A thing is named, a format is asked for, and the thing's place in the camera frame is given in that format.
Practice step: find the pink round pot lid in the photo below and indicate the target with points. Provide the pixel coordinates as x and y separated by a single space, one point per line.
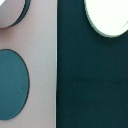
12 12

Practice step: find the cream round plate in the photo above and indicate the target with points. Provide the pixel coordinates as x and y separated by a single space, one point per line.
109 18

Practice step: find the black table mat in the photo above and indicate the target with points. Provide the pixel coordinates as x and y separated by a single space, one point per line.
92 72

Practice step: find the pink toy stove counter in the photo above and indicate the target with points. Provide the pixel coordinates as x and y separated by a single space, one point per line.
35 40

